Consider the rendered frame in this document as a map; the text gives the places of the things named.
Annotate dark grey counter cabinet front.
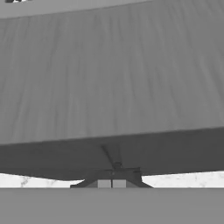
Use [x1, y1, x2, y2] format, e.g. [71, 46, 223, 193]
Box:
[0, 126, 224, 182]

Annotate small black and white object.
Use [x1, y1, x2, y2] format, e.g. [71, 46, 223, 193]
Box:
[4, 0, 33, 4]

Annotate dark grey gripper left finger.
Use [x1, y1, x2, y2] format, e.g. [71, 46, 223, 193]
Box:
[69, 169, 113, 189]

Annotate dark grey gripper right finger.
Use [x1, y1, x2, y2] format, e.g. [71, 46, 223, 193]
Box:
[111, 166, 154, 189]

